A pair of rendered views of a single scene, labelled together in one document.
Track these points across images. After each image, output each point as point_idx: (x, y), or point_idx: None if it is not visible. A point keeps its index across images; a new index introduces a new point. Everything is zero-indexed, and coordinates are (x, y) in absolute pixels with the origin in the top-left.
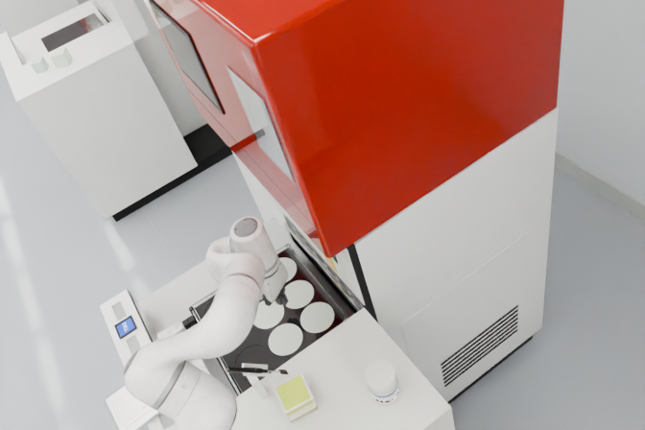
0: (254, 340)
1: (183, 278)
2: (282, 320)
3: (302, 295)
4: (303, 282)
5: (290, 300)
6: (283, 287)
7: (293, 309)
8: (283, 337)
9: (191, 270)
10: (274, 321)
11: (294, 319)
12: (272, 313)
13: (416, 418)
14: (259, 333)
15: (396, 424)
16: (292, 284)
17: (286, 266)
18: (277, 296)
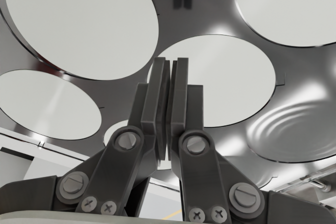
0: (329, 87)
1: (164, 193)
2: (224, 28)
3: None
4: (24, 24)
5: (127, 38)
6: (108, 176)
7: (158, 7)
8: None
9: (147, 190)
10: (235, 58)
11: None
12: (203, 77)
13: None
14: (298, 83)
15: None
16: (63, 61)
17: (25, 102)
18: (213, 195)
